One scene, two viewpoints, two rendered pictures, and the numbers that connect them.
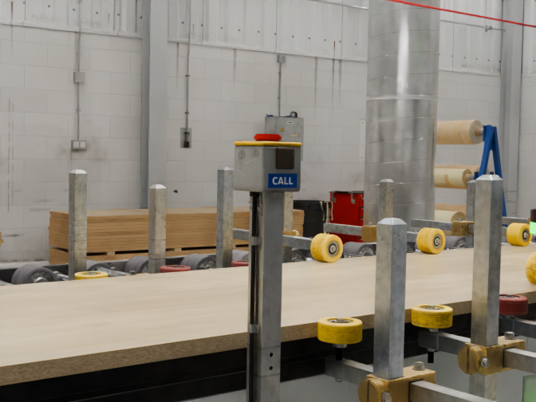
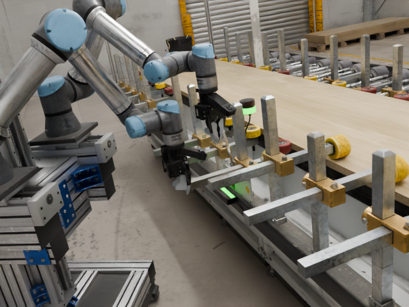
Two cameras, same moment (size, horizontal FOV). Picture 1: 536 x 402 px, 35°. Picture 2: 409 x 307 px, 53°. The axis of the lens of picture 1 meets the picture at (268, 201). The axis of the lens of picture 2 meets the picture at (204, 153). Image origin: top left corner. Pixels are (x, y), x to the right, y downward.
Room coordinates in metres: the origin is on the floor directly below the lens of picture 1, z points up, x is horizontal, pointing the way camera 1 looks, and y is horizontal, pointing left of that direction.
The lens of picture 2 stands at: (2.07, -2.10, 1.52)
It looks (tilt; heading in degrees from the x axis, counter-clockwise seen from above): 21 degrees down; 110
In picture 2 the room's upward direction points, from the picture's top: 9 degrees counter-clockwise
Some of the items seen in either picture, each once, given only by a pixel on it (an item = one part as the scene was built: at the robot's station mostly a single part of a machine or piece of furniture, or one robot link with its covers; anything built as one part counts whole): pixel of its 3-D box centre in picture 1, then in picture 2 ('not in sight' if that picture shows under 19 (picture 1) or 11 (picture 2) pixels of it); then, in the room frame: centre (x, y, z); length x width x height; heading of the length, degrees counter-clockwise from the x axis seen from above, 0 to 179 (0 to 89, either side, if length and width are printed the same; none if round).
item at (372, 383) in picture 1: (396, 388); (201, 139); (1.40, -0.22, 0.82); 0.14 x 0.06 x 0.05; 129
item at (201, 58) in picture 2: not in sight; (203, 60); (1.62, -0.67, 1.29); 0.09 x 0.08 x 0.11; 166
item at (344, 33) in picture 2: not in sight; (360, 29); (2.56, 8.03, 0.23); 2.41 x 0.77 x 0.17; 37
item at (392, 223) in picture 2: not in sight; (390, 227); (2.18, -1.20, 0.95); 0.14 x 0.06 x 0.05; 129
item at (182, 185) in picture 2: not in sight; (182, 186); (1.51, -0.81, 0.86); 0.06 x 0.03 x 0.09; 39
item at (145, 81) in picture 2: not in sight; (147, 94); (0.76, 0.58, 0.88); 0.04 x 0.04 x 0.48; 39
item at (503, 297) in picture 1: (507, 321); (282, 154); (1.84, -0.53, 0.85); 0.08 x 0.08 x 0.11
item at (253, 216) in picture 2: not in sight; (324, 190); (2.03, -1.02, 0.95); 0.50 x 0.04 x 0.04; 39
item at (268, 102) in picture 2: not in sight; (273, 162); (1.85, -0.79, 0.93); 0.04 x 0.04 x 0.48; 39
